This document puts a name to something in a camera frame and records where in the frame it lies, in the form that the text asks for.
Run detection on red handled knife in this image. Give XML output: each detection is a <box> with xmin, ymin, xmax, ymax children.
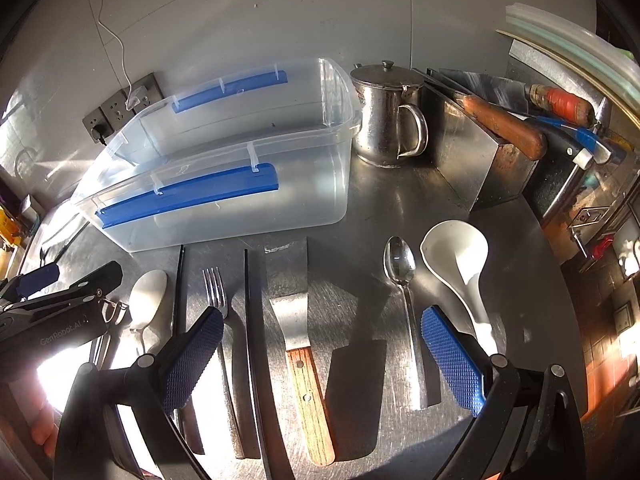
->
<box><xmin>439</xmin><ymin>68</ymin><xmax>596</xmax><ymax>128</ymax></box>

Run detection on white charger cable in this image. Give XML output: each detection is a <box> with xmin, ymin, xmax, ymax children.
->
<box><xmin>81</xmin><ymin>0</ymin><xmax>147</xmax><ymax>111</ymax></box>

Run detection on black chopstick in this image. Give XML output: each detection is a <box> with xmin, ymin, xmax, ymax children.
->
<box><xmin>170</xmin><ymin>244</ymin><xmax>206</xmax><ymax>456</ymax></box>
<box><xmin>243</xmin><ymin>249</ymin><xmax>294</xmax><ymax>479</ymax></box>

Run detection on white plastic ladle spoon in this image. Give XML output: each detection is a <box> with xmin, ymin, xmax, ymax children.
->
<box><xmin>420</xmin><ymin>220</ymin><xmax>498</xmax><ymax>356</ymax></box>

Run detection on black vegetable peeler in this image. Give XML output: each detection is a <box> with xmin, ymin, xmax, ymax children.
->
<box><xmin>89</xmin><ymin>299</ymin><xmax>128</xmax><ymax>370</ymax></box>

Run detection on silver metal spoon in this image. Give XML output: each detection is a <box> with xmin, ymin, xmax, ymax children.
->
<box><xmin>383</xmin><ymin>235</ymin><xmax>427</xmax><ymax>411</ymax></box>

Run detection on stainless steel knife rack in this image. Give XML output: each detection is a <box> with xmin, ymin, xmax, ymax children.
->
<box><xmin>422</xmin><ymin>78</ymin><xmax>539</xmax><ymax>210</ymax></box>

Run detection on clear plastic storage box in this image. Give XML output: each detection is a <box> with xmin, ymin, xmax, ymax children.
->
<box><xmin>72</xmin><ymin>58</ymin><xmax>361</xmax><ymax>252</ymax></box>

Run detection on stainless steel lidded jug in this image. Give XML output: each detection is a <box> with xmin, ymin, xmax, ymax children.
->
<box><xmin>350</xmin><ymin>60</ymin><xmax>428</xmax><ymax>168</ymax></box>

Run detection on silver metal fork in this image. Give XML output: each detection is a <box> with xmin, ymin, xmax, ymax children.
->
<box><xmin>202</xmin><ymin>266</ymin><xmax>245</xmax><ymax>460</ymax></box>

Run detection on blue black handled knife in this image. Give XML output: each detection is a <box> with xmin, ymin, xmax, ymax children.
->
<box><xmin>524</xmin><ymin>116</ymin><xmax>612</xmax><ymax>170</ymax></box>

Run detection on wooden handled metal scraper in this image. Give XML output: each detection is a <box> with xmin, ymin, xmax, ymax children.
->
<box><xmin>264</xmin><ymin>238</ymin><xmax>335</xmax><ymax>467</ymax></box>

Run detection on brown wooden handled cleaver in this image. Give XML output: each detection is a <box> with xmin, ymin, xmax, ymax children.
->
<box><xmin>424</xmin><ymin>74</ymin><xmax>547</xmax><ymax>162</ymax></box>

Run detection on grey wall socket panel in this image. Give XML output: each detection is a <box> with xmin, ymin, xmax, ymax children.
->
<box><xmin>82</xmin><ymin>73</ymin><xmax>164</xmax><ymax>145</ymax></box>

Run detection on stacked cutting boards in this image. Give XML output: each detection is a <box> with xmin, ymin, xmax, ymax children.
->
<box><xmin>506</xmin><ymin>3</ymin><xmax>639</xmax><ymax>126</ymax></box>

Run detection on white rice paddle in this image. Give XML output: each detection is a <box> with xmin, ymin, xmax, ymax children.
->
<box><xmin>128</xmin><ymin>270</ymin><xmax>168</xmax><ymax>356</ymax></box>

